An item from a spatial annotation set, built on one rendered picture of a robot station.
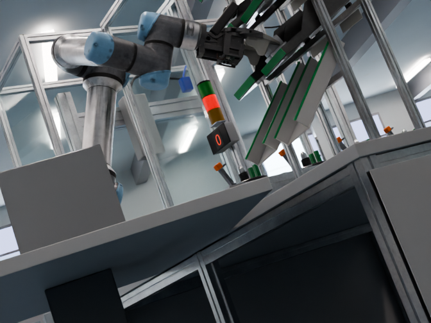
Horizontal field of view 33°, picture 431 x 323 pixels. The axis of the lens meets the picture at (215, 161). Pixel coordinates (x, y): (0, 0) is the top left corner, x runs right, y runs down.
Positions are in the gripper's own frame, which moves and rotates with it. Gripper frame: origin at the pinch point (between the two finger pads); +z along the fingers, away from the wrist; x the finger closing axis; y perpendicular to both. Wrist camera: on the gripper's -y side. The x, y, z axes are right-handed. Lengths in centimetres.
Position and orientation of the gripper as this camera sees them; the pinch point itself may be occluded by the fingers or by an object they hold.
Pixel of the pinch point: (272, 44)
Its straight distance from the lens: 197.3
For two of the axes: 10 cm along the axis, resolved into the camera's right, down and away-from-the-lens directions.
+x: 2.6, -2.8, -9.2
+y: -0.9, 9.5, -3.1
